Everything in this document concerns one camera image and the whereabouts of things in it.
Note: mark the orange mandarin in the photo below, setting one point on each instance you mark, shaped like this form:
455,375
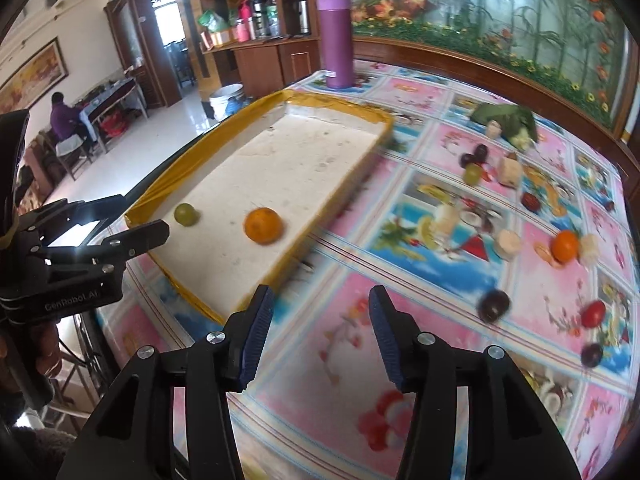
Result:
564,246
263,226

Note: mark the white bucket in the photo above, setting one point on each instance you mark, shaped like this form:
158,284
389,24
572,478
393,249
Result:
227,100

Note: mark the large cream banana chunk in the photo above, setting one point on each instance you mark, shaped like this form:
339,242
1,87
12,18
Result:
589,250

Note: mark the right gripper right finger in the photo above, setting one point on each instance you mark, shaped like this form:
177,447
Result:
511,434

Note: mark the person's left hand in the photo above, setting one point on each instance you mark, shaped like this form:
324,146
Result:
30,356

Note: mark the small cream chunk by vegetable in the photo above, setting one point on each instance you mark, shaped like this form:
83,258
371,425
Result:
493,130

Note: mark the green grape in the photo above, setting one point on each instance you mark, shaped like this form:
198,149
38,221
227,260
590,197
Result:
472,174
186,215

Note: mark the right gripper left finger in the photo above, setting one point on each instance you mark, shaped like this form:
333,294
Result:
166,414

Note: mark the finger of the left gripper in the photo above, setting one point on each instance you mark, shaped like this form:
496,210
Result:
53,220
126,245

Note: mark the large dark plum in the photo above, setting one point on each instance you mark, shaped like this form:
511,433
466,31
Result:
493,305

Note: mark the dark grape pair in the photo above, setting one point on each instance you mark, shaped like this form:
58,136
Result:
478,156

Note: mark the white foam tray yellow tape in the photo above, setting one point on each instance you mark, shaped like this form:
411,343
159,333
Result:
300,154

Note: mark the seated person in purple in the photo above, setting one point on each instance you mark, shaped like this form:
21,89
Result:
67,126

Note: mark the red date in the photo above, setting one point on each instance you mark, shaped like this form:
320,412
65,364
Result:
531,202

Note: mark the purple thermos bottle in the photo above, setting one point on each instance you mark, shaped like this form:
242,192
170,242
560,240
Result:
335,18

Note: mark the small dark plum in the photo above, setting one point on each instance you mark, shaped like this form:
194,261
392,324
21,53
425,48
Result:
591,355

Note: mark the small cream chunk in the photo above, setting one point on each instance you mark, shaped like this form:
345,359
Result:
507,244
493,130

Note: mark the green leafy vegetable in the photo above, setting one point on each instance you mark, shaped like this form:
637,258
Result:
517,123

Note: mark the cream block with holes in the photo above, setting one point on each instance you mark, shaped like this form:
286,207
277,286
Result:
509,172

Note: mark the colourful printed tablecloth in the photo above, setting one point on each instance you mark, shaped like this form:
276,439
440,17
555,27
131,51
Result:
322,407

